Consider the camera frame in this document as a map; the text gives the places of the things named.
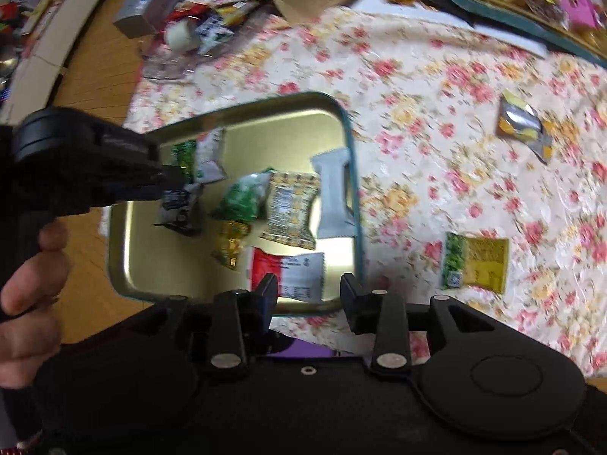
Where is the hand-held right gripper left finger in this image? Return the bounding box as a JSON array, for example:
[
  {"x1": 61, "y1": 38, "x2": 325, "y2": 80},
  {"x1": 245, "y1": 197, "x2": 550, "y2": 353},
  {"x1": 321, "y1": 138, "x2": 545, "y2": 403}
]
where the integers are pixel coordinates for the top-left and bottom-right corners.
[{"x1": 118, "y1": 273, "x2": 280, "y2": 371}]

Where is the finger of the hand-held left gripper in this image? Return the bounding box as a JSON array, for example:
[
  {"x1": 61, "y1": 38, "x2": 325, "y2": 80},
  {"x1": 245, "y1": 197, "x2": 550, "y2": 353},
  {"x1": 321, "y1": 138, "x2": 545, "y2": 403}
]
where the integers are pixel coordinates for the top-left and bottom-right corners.
[{"x1": 156, "y1": 163, "x2": 193, "y2": 198}]

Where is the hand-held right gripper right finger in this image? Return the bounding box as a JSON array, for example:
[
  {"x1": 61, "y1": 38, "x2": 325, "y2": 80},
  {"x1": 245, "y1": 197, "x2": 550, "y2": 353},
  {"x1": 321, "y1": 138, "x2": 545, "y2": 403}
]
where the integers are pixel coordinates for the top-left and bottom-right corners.
[{"x1": 340, "y1": 272, "x2": 504, "y2": 374}]

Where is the black white candy packet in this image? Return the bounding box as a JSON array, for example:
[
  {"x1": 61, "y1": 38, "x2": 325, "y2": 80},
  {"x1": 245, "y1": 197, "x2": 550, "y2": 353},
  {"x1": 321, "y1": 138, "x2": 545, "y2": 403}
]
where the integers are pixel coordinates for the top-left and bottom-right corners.
[{"x1": 154, "y1": 182, "x2": 204, "y2": 237}]

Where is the red snack packet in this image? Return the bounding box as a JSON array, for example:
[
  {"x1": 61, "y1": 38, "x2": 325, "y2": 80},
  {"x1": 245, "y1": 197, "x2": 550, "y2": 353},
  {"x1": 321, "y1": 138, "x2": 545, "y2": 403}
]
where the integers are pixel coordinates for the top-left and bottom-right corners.
[{"x1": 247, "y1": 246, "x2": 327, "y2": 303}]

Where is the white silver snack packet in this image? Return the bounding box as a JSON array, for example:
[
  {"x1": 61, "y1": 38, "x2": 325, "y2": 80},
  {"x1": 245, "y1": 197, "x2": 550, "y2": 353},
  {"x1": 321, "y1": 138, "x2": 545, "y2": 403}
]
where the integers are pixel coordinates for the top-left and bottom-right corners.
[{"x1": 194, "y1": 126, "x2": 228, "y2": 185}]

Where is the gold rectangular tin tray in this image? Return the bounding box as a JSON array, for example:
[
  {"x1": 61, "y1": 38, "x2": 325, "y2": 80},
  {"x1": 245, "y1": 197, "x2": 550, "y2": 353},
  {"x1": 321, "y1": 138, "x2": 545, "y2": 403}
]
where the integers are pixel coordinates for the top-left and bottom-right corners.
[{"x1": 107, "y1": 90, "x2": 366, "y2": 319}]

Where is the gold patterned snack packet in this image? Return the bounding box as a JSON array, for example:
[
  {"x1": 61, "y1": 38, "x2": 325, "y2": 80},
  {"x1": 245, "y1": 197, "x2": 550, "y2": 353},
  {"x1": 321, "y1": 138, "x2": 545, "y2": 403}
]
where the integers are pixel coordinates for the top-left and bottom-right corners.
[{"x1": 258, "y1": 171, "x2": 322, "y2": 251}]

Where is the white snack bar packet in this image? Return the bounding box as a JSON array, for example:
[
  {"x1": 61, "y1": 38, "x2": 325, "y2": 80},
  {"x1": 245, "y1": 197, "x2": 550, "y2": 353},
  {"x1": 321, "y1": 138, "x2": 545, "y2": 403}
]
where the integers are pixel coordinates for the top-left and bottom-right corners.
[{"x1": 310, "y1": 147, "x2": 356, "y2": 240}]

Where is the yellow green snack packet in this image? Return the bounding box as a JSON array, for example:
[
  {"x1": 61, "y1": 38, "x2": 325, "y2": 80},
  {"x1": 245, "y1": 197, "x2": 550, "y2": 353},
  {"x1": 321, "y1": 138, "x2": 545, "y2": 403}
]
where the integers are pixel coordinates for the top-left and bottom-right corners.
[{"x1": 441, "y1": 231, "x2": 510, "y2": 292}]

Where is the person's left hand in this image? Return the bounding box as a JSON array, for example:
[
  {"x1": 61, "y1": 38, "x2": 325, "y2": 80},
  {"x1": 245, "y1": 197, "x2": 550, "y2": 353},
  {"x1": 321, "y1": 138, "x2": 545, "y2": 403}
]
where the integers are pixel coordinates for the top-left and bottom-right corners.
[{"x1": 0, "y1": 221, "x2": 72, "y2": 390}]

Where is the tape roll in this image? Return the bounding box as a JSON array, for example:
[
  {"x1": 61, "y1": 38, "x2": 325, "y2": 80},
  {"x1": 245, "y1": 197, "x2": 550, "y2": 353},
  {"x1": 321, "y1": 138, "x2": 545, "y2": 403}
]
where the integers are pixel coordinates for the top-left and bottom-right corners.
[{"x1": 164, "y1": 18, "x2": 202, "y2": 52}]

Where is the blue white snack packet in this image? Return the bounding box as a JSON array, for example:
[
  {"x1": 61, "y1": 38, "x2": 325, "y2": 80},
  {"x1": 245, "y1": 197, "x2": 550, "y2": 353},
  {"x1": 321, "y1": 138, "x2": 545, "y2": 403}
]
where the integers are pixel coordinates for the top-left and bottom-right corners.
[{"x1": 195, "y1": 13, "x2": 235, "y2": 55}]

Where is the floral tablecloth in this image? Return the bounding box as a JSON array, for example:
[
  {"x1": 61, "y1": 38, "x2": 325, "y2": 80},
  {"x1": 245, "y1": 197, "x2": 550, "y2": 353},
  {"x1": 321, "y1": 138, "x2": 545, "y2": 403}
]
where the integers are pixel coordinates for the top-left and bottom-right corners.
[{"x1": 127, "y1": 7, "x2": 607, "y2": 386}]

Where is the grey cardboard box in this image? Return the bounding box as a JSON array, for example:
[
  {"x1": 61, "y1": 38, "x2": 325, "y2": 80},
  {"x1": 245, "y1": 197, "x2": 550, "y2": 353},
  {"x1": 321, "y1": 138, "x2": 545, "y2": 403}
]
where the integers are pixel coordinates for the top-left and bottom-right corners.
[{"x1": 113, "y1": 0, "x2": 187, "y2": 39}]

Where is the silver yellow snack packet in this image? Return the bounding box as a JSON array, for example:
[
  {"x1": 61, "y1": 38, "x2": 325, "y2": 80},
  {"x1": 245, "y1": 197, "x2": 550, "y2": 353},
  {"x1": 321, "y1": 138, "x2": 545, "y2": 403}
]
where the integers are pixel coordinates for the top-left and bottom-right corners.
[{"x1": 495, "y1": 89, "x2": 555, "y2": 165}]

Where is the white board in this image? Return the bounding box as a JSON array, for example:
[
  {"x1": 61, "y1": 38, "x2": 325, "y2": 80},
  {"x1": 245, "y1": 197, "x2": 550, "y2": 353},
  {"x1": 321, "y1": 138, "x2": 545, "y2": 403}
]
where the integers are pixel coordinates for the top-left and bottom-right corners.
[{"x1": 350, "y1": 0, "x2": 550, "y2": 60}]

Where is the large teal gold tin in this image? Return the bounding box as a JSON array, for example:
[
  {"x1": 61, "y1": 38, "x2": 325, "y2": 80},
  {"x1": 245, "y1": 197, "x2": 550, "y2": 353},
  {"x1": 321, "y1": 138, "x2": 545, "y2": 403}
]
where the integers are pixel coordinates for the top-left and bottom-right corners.
[{"x1": 435, "y1": 0, "x2": 607, "y2": 68}]

